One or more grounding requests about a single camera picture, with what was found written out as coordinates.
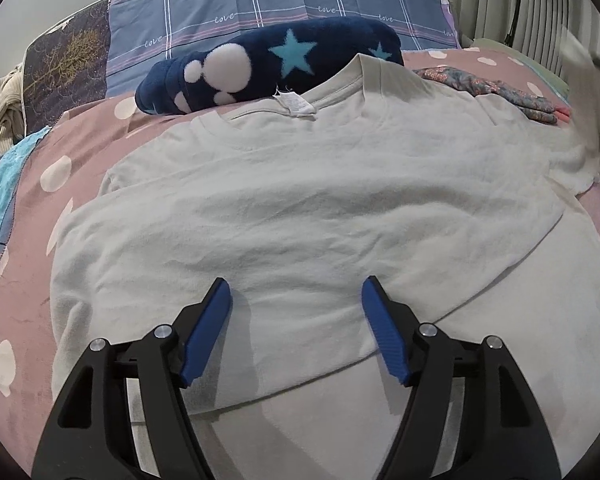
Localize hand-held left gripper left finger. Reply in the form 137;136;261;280
30;277;233;480

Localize pink polka dot bedspread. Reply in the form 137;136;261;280
0;47;600;480

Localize white pleated curtain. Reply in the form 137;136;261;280
440;0;600;86

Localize purple pillow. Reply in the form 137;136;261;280
432;0;463;50

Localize teal textured blanket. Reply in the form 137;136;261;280
0;127;55;281

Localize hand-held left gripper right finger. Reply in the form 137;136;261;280
361;275;563;480

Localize beige crumpled clothes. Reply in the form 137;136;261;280
0;62;28;155

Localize floral patterned cloth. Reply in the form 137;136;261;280
412;64;572;125

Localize white t-shirt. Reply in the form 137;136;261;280
50;53;600;480

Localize navy star fleece blanket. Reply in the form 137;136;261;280
135;16;405;115

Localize dark tree print pillow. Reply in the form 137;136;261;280
22;0;113;126

